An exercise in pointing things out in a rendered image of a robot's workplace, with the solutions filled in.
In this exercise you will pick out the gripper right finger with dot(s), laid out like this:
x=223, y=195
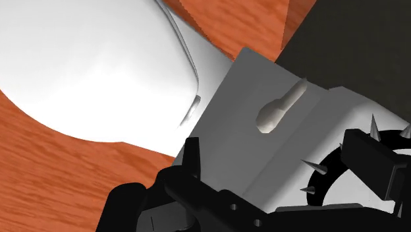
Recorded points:
x=369, y=154

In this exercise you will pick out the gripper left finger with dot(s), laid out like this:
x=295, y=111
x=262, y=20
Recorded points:
x=189, y=192

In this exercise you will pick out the white toilet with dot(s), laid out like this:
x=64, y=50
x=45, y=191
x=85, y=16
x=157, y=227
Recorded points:
x=96, y=64

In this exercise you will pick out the black spiked collar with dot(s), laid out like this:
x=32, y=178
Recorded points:
x=318, y=181

